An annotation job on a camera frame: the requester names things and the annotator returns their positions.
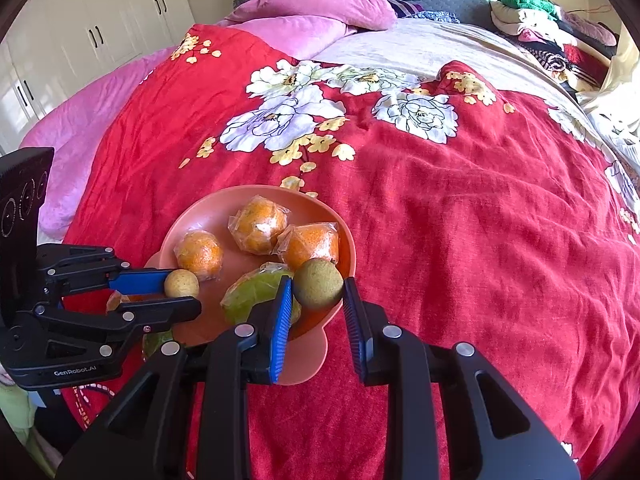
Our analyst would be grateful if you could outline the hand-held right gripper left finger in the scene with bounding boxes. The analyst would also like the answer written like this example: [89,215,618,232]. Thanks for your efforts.
[55,276,293,480]

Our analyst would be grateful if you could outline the white wardrobe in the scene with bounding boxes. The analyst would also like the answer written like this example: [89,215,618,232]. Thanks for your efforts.
[0,0,197,158]

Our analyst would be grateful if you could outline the red floral blanket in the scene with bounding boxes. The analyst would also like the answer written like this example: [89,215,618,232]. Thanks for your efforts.
[60,22,640,480]

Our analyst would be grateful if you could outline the purple striped pillow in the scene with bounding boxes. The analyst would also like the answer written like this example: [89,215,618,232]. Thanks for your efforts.
[387,0,460,25]

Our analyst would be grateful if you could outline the pink quilt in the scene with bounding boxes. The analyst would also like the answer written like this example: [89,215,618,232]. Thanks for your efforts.
[20,0,398,241]

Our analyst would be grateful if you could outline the small brown round fruit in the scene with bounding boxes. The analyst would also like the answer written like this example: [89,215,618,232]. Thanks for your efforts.
[164,269,200,298]
[292,258,346,311]

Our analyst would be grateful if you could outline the cream curtain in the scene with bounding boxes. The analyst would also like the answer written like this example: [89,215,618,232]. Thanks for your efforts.
[580,20,640,161]

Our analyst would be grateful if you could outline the beige bed sheet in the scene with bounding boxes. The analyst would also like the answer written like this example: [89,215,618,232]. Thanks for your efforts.
[310,20,583,108]

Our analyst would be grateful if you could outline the plastic-wrapped green fruit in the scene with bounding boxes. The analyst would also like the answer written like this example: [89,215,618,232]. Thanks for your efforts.
[141,330,173,361]
[220,262,303,328]

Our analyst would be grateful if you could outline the pink plastic plate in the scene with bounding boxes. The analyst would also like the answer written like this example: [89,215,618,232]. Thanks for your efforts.
[144,185,357,386]

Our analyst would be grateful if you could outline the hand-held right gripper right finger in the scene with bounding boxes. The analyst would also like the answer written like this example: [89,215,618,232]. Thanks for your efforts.
[341,276,583,480]

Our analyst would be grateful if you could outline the pile of folded clothes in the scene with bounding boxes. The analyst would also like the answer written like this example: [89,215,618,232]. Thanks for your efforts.
[490,0,621,95]

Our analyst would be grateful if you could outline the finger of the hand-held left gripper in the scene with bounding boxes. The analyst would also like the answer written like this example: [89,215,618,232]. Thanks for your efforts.
[20,296,202,357]
[37,244,176,297]

